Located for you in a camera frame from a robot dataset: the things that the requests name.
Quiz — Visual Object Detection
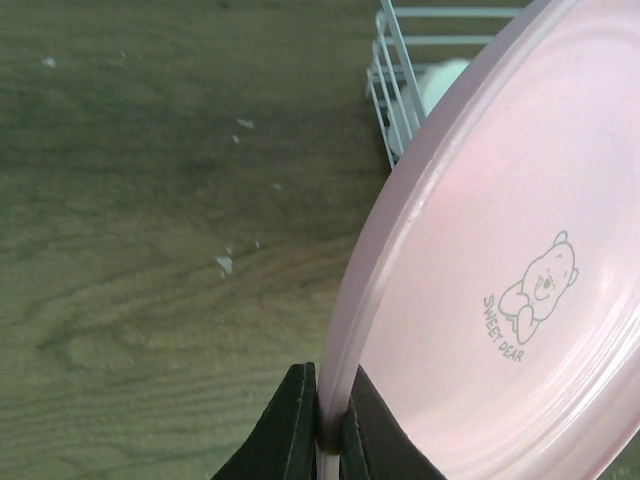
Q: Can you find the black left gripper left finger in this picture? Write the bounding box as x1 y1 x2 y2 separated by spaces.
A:
213 362 317 480

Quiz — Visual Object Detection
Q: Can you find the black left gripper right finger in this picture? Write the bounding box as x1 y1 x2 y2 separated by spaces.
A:
339 369 444 480

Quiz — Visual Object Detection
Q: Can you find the orange woven pattern plate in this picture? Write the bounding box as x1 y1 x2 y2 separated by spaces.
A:
318 1 639 479

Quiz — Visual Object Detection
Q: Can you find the white scalloped bowl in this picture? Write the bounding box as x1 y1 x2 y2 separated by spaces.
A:
417 57 471 116

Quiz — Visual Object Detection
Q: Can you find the white wire dish rack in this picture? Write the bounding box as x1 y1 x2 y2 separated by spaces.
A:
365 1 521 167

